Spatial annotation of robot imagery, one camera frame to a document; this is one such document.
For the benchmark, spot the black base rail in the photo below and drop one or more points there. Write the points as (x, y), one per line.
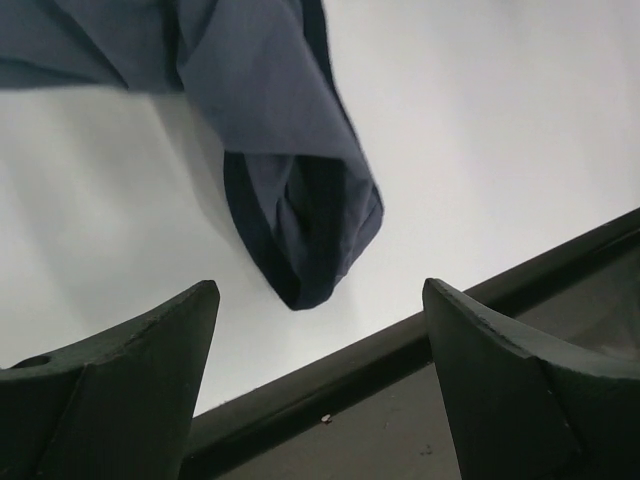
(375, 410)

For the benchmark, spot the blue graphic tank top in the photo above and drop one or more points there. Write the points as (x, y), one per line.
(299, 188)

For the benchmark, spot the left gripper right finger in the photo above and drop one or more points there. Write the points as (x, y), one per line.
(523, 404)

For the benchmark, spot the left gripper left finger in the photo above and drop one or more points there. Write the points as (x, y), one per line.
(116, 405)

